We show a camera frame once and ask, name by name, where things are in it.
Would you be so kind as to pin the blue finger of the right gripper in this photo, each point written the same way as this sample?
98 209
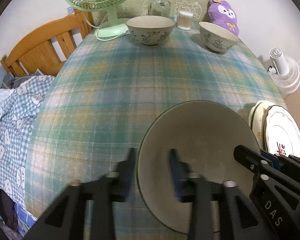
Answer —
288 165
275 195

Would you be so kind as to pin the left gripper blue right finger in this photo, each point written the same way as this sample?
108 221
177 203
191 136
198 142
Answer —
191 187

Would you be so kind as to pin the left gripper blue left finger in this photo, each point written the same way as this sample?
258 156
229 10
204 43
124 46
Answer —
112 187

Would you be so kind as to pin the white plate red pattern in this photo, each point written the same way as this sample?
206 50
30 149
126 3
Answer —
281 133

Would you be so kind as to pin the floral ceramic bowl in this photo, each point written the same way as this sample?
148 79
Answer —
205 134
216 37
150 30

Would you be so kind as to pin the round cream yellow-flower plate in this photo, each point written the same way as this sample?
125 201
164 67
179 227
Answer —
255 119

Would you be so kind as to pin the plaid green tablecloth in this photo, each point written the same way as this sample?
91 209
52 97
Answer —
107 94

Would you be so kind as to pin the white floor fan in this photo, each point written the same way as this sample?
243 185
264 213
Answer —
284 72

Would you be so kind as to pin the blue checkered bear blanket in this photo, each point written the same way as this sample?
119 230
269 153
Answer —
19 108

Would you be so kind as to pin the wooden bed headboard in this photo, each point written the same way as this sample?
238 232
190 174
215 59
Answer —
36 52

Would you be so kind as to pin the cotton swab container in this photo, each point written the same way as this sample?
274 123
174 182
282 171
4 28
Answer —
184 20

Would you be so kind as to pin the purple plush bunny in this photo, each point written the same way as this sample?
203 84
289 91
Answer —
221 13

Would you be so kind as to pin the glass jar with red lid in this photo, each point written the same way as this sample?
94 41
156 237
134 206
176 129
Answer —
159 8

